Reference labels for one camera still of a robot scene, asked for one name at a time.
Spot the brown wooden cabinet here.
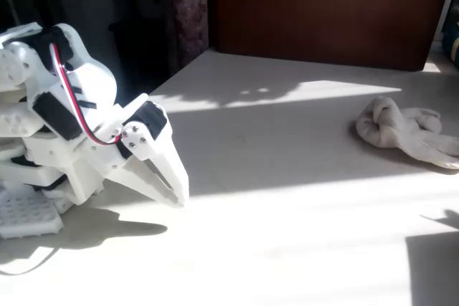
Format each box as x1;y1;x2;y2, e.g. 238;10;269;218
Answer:
207;0;456;72

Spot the dark patterned curtain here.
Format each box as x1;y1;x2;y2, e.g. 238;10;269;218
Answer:
167;0;210;67

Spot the white perforated base plate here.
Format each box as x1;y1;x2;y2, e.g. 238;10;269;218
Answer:
0;183;65;239

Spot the grey background furniture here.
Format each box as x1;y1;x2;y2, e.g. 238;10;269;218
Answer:
60;0;125;102

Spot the red white black servo cable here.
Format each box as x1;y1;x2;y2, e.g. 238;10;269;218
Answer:
49;42;123;146

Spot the white cloth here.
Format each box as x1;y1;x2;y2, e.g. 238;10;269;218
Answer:
355;95;459;171

